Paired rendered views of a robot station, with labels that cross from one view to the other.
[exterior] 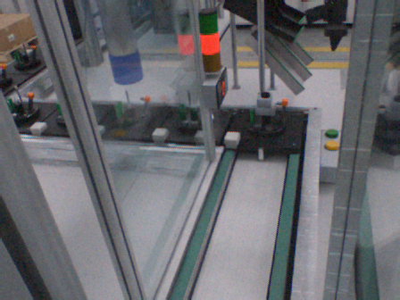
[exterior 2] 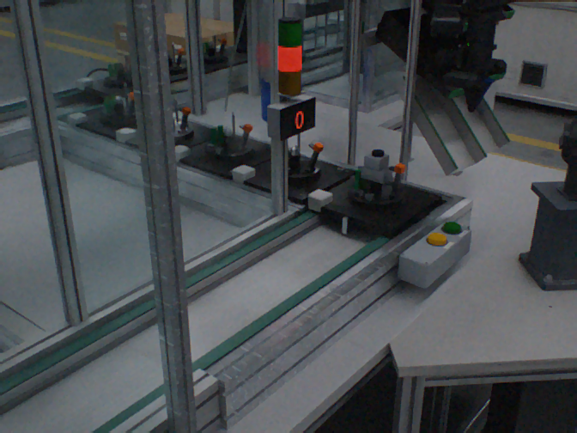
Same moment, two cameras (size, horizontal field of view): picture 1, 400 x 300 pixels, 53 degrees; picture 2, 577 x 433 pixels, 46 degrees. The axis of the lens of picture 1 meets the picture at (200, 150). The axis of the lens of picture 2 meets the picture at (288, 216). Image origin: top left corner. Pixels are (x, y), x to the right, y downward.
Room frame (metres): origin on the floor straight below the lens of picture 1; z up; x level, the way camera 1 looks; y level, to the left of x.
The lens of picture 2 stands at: (-0.33, -0.56, 1.67)
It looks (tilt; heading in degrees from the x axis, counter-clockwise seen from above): 26 degrees down; 20
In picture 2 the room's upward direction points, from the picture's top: straight up
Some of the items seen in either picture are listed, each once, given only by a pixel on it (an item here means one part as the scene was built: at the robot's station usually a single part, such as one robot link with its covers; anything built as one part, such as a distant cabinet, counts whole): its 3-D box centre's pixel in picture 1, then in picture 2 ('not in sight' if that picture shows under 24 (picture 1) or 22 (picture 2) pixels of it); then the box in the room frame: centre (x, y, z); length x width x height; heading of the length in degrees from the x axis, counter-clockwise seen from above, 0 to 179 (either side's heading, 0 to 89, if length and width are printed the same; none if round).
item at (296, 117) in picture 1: (266, 129); (375, 202); (1.17, -0.23, 0.96); 0.24 x 0.24 x 0.02; 71
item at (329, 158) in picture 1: (331, 154); (435, 253); (1.02, -0.41, 0.93); 0.21 x 0.07 x 0.06; 161
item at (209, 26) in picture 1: (208, 22); (289, 33); (1.03, -0.06, 1.38); 0.05 x 0.05 x 0.05
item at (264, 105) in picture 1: (262, 103); (373, 163); (1.17, -0.22, 1.06); 0.08 x 0.04 x 0.07; 71
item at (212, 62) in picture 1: (211, 60); (289, 81); (1.03, -0.06, 1.28); 0.05 x 0.05 x 0.05
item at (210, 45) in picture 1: (210, 42); (289, 57); (1.03, -0.06, 1.33); 0.05 x 0.05 x 0.05
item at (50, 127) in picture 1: (71, 108); not in sight; (1.41, 0.47, 1.01); 0.24 x 0.24 x 0.13; 71
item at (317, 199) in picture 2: (232, 140); (319, 201); (1.11, -0.11, 0.97); 0.05 x 0.05 x 0.04; 71
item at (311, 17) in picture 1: (316, 12); (452, 55); (1.16, -0.38, 1.34); 0.07 x 0.07 x 0.06; 73
